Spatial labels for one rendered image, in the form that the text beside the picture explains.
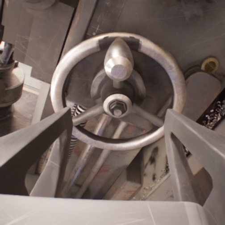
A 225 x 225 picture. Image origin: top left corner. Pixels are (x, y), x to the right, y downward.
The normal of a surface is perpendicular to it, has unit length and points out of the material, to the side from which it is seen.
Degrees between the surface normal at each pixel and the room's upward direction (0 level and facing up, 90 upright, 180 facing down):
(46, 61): 90
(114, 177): 90
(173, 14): 90
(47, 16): 90
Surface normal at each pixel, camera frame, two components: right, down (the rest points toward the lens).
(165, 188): -0.03, 0.58
